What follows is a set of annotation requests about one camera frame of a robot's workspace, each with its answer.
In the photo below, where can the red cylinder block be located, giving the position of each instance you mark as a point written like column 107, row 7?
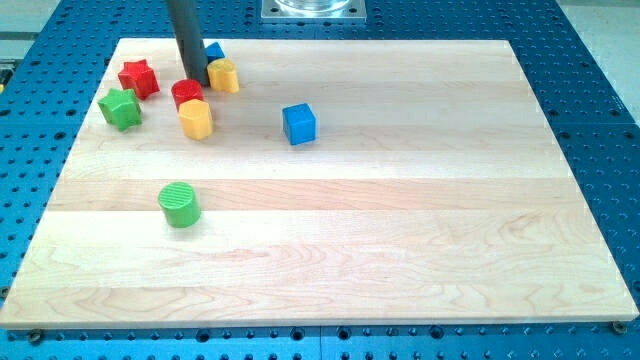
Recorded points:
column 185, row 90

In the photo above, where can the green cylinder block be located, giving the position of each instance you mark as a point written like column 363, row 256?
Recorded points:
column 179, row 204

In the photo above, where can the yellow rounded block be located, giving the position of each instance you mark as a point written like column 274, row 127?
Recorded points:
column 223, row 76

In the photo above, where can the blue cube block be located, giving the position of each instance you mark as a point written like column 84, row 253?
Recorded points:
column 299, row 124

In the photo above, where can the green star block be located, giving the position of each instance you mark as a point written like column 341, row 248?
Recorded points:
column 121, row 109

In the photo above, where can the yellow hexagon block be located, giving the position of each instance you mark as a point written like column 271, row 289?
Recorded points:
column 196, row 119

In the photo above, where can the red star block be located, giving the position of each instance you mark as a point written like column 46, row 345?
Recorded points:
column 139, row 77

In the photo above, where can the light wooden board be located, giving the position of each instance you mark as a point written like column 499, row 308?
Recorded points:
column 435, row 192

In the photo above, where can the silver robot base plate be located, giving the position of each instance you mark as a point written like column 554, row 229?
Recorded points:
column 309, row 11

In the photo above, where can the small blue block behind rod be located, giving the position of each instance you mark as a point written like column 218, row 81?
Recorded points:
column 214, row 52

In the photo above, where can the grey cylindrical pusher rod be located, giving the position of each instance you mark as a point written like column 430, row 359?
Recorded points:
column 186, row 26

